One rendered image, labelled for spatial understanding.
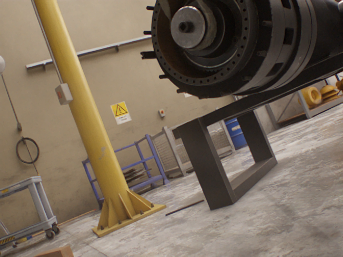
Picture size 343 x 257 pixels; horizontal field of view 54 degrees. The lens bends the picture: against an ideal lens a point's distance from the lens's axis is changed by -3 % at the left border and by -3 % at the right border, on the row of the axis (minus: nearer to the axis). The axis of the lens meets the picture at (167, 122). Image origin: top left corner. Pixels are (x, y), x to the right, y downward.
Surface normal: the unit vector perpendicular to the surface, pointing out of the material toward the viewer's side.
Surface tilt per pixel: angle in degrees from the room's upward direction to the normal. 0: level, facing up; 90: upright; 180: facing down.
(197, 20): 90
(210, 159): 90
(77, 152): 90
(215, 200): 90
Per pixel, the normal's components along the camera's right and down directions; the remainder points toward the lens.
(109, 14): 0.36, -0.23
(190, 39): -0.60, 0.18
